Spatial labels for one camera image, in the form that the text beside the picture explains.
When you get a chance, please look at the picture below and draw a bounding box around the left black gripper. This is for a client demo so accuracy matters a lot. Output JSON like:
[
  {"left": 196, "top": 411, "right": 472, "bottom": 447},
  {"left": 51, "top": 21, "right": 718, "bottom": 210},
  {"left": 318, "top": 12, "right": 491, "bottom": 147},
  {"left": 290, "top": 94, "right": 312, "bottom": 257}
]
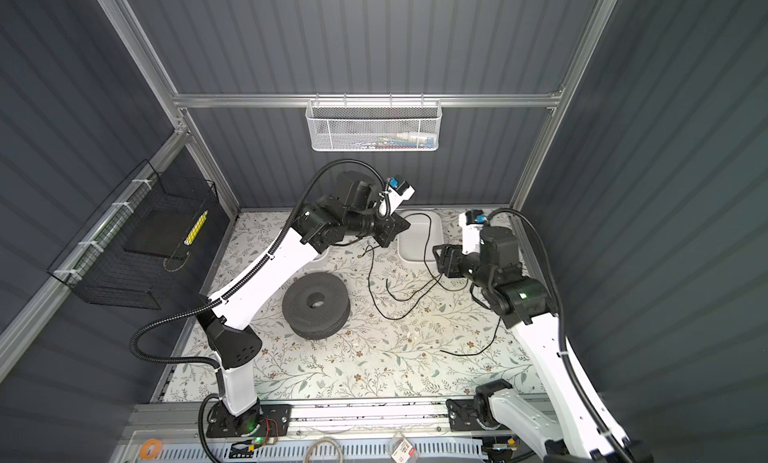
[{"left": 342, "top": 199, "right": 409, "bottom": 247}]

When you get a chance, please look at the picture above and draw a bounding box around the black cable spool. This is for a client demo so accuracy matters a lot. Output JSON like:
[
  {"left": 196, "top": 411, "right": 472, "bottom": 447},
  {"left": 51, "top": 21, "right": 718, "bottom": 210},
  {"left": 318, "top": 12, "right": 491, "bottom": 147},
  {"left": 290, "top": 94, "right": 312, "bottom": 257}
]
[{"left": 282, "top": 272, "right": 351, "bottom": 340}]

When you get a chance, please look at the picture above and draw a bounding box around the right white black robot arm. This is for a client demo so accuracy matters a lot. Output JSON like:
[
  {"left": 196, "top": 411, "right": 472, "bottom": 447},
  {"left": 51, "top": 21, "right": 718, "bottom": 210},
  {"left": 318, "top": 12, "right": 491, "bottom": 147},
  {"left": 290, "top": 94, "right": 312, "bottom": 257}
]
[{"left": 433, "top": 209, "right": 653, "bottom": 462}]

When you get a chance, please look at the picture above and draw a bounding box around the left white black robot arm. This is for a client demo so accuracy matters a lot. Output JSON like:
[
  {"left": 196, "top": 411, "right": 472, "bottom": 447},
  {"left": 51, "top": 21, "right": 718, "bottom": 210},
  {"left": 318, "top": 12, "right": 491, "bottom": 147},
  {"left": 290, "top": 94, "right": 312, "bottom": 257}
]
[{"left": 129, "top": 159, "right": 415, "bottom": 437}]

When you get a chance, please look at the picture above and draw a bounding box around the right white tray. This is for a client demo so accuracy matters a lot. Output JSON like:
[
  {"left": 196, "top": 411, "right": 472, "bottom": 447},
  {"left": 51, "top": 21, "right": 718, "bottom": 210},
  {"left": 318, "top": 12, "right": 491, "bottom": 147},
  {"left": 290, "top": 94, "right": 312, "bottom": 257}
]
[{"left": 397, "top": 210, "right": 446, "bottom": 267}]

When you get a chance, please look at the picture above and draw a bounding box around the white tray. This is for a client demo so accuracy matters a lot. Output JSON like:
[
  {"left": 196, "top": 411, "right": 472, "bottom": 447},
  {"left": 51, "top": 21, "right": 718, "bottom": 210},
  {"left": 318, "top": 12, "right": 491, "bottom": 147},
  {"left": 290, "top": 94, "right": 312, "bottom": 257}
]
[
  {"left": 312, "top": 248, "right": 330, "bottom": 263},
  {"left": 397, "top": 210, "right": 446, "bottom": 267}
]

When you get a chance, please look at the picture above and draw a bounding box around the left white tray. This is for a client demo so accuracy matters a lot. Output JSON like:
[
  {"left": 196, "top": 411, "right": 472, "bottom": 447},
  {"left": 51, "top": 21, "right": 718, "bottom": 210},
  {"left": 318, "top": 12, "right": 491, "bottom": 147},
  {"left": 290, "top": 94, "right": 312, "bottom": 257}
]
[{"left": 312, "top": 248, "right": 330, "bottom": 263}]

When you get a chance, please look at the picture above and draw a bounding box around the small plastic packet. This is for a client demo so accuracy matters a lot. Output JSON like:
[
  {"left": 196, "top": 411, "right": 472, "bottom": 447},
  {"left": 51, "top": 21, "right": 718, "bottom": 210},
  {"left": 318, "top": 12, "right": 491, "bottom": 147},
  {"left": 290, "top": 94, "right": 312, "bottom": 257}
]
[{"left": 387, "top": 432, "right": 419, "bottom": 463}]

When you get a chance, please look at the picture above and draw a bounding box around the orange tape roll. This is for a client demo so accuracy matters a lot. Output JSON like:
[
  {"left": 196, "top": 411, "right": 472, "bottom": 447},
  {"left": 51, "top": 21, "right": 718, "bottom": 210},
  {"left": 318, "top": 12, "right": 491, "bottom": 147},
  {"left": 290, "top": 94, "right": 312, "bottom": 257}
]
[{"left": 137, "top": 438, "right": 163, "bottom": 461}]

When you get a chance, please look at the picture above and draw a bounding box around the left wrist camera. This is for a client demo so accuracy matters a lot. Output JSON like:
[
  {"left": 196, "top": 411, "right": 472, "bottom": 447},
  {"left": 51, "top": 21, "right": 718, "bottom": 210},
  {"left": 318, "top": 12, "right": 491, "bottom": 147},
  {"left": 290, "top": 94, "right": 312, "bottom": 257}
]
[{"left": 379, "top": 176, "right": 415, "bottom": 217}]

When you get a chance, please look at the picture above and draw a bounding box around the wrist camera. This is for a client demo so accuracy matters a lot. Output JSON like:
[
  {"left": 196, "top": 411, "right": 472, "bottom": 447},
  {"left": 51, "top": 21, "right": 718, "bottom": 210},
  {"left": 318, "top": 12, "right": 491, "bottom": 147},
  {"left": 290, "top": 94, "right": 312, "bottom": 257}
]
[
  {"left": 458, "top": 209, "right": 487, "bottom": 255},
  {"left": 379, "top": 176, "right": 415, "bottom": 217}
]

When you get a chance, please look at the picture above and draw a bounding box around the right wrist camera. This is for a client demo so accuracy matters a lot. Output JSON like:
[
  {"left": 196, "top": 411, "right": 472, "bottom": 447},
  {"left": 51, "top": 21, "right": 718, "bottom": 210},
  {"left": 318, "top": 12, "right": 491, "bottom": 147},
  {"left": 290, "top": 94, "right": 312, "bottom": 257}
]
[{"left": 458, "top": 209, "right": 487, "bottom": 255}]

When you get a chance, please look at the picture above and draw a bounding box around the white wire mesh basket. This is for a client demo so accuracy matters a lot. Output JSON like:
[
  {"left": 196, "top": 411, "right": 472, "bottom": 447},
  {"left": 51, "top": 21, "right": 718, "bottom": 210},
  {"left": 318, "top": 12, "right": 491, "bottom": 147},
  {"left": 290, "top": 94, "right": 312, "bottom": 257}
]
[{"left": 305, "top": 97, "right": 443, "bottom": 152}]

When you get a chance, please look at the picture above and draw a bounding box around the grey cable loop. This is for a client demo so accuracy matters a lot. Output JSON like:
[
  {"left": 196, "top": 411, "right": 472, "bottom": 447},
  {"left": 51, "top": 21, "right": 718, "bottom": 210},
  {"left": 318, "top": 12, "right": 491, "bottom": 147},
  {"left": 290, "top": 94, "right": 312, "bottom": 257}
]
[{"left": 303, "top": 437, "right": 346, "bottom": 463}]

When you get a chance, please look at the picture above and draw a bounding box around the black wire basket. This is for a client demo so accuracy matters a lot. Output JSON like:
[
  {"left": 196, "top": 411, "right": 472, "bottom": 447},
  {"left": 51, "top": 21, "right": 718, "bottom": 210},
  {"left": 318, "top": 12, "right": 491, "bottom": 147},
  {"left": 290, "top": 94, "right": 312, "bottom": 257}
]
[{"left": 48, "top": 165, "right": 218, "bottom": 310}]

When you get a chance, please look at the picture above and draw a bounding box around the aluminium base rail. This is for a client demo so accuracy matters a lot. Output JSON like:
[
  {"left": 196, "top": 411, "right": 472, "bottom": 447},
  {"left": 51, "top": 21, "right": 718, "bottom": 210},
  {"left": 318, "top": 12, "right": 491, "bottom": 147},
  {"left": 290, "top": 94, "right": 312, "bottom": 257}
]
[{"left": 122, "top": 396, "right": 559, "bottom": 440}]

